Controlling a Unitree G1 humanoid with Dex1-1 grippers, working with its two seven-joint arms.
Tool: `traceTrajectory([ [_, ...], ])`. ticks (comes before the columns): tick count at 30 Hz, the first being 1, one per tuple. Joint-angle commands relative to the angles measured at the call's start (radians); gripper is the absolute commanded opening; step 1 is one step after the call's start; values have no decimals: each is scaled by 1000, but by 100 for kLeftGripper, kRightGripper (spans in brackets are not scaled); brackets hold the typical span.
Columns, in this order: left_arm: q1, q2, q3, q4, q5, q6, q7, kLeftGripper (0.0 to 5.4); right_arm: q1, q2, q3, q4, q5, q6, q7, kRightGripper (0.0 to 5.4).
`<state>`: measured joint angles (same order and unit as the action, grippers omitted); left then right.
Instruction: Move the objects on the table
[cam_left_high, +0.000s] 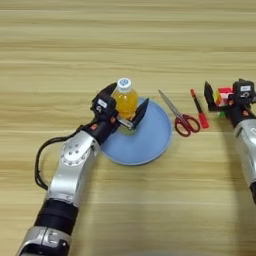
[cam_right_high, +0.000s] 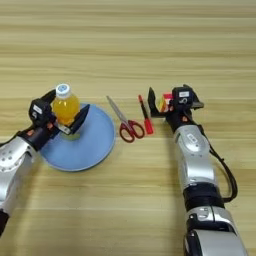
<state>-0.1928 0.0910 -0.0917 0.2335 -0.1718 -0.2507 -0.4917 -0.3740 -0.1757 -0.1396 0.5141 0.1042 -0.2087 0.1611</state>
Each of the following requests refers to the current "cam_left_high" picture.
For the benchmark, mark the multicoloured puzzle cube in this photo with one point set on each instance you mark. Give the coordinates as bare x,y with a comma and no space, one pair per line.
222,95

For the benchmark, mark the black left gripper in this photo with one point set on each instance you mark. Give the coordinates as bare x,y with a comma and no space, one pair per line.
103,128

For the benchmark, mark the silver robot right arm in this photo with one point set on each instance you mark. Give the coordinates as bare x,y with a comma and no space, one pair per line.
246,153

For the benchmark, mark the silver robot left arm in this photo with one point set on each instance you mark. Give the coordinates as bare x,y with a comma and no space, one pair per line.
71,170

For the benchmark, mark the light blue round plate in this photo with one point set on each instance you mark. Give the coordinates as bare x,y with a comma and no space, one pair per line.
150,143

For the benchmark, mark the black labelled box left gripper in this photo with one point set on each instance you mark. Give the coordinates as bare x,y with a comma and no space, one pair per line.
104,105

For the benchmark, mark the red and black marker pen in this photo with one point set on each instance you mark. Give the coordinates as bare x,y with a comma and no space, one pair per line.
203,120

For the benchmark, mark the orange juice bottle white cap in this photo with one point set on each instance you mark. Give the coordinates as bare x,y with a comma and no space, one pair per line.
126,103

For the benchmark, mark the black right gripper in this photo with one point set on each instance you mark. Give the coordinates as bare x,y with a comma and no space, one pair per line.
238,111

